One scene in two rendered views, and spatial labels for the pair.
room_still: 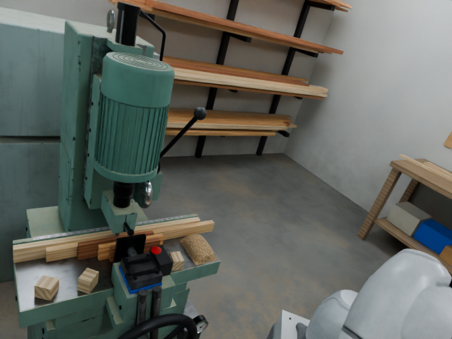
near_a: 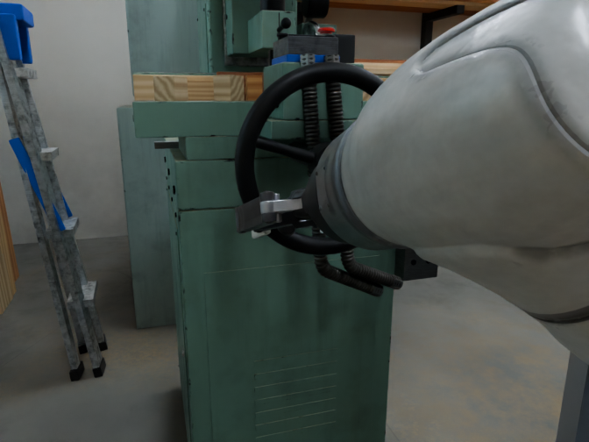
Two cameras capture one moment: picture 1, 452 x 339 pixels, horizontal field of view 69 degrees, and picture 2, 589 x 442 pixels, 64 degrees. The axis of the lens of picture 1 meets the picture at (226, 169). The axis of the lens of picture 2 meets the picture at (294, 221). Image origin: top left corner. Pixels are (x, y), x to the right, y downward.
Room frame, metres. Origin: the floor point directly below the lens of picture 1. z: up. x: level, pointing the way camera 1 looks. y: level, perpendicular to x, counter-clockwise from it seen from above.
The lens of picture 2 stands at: (-0.11, -0.16, 0.90)
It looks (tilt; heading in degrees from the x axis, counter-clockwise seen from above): 14 degrees down; 23
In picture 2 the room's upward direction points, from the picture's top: straight up
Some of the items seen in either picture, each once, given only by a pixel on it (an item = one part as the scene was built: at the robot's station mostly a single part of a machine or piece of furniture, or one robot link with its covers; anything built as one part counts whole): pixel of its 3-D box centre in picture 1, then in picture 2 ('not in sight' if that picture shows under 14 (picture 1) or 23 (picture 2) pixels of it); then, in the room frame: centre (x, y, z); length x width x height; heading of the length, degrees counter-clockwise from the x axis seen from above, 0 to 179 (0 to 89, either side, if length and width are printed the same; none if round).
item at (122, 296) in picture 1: (142, 285); (310, 92); (0.70, 0.14, 0.91); 0.15 x 0.14 x 0.09; 130
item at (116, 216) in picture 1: (118, 212); (271, 38); (0.85, 0.29, 1.03); 0.14 x 0.07 x 0.09; 40
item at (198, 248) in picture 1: (198, 245); not in sight; (0.93, 0.02, 0.92); 0.14 x 0.09 x 0.04; 40
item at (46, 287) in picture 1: (46, 287); (171, 89); (0.60, 0.37, 0.92); 0.04 x 0.04 x 0.04; 2
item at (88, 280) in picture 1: (88, 280); (229, 88); (0.65, 0.28, 0.92); 0.04 x 0.04 x 0.04; 86
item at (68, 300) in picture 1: (130, 276); (296, 117); (0.76, 0.20, 0.87); 0.61 x 0.30 x 0.06; 130
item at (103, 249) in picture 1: (132, 246); (296, 88); (0.83, 0.23, 0.92); 0.21 x 0.02 x 0.05; 130
